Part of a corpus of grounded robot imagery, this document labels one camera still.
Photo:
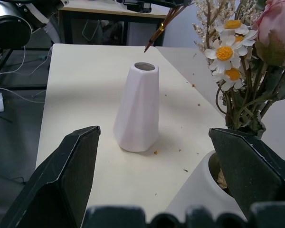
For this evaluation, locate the brown-stemmed bouquet with gold tie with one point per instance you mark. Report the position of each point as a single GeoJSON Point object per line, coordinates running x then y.
{"type": "Point", "coordinates": [160, 29]}

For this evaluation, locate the white twisted ceramic vase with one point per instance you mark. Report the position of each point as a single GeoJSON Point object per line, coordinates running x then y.
{"type": "Point", "coordinates": [140, 107]}

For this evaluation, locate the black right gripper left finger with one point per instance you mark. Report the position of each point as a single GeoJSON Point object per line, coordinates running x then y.
{"type": "Point", "coordinates": [69, 166]}

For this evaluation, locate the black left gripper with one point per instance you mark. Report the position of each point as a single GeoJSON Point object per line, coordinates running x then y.
{"type": "Point", "coordinates": [137, 5]}

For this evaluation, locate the black metal floor frame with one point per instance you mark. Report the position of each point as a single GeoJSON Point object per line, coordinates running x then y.
{"type": "Point", "coordinates": [14, 86]}

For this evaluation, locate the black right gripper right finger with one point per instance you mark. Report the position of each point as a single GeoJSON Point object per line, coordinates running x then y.
{"type": "Point", "coordinates": [249, 166]}

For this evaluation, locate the wooden desk with black legs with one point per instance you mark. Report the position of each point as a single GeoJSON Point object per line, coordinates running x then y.
{"type": "Point", "coordinates": [109, 13]}

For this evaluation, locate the white round ceramic vase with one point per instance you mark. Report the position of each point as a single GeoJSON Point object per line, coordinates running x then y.
{"type": "Point", "coordinates": [194, 187]}

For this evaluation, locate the daisy and pink rose bouquet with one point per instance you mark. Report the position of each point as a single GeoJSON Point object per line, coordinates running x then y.
{"type": "Point", "coordinates": [230, 53]}

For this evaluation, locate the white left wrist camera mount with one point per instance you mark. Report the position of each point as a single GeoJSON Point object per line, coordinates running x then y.
{"type": "Point", "coordinates": [41, 13]}

